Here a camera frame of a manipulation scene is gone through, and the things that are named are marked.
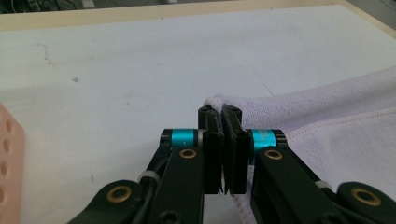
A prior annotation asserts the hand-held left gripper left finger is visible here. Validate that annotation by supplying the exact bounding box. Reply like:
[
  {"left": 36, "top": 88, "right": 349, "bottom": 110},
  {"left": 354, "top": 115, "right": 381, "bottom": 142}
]
[{"left": 160, "top": 105, "right": 226, "bottom": 195}]

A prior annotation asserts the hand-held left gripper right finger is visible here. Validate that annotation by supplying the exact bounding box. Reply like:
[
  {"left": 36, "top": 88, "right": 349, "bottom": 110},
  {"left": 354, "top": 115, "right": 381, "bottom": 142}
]
[{"left": 221, "top": 104, "right": 288, "bottom": 195}]

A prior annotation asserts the lilac patterned towel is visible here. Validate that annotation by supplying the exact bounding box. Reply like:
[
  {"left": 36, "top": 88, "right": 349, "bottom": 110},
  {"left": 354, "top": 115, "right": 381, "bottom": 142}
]
[{"left": 204, "top": 66, "right": 396, "bottom": 224}]

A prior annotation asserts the pink plastic basket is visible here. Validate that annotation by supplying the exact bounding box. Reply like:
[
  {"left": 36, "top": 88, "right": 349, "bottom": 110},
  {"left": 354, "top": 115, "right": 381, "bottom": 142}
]
[{"left": 0, "top": 102, "right": 26, "bottom": 224}]

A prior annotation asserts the white grid mat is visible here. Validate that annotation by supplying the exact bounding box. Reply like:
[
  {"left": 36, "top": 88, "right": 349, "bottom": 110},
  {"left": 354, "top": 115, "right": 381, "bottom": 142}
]
[{"left": 0, "top": 4, "right": 396, "bottom": 224}]

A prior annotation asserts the wooden table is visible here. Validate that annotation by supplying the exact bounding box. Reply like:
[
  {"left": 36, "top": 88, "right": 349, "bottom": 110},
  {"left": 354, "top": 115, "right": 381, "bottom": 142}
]
[{"left": 0, "top": 0, "right": 396, "bottom": 40}]

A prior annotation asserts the thin black wire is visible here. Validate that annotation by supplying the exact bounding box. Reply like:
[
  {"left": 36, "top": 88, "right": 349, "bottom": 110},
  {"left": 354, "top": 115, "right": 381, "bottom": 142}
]
[{"left": 132, "top": 157, "right": 171, "bottom": 224}]

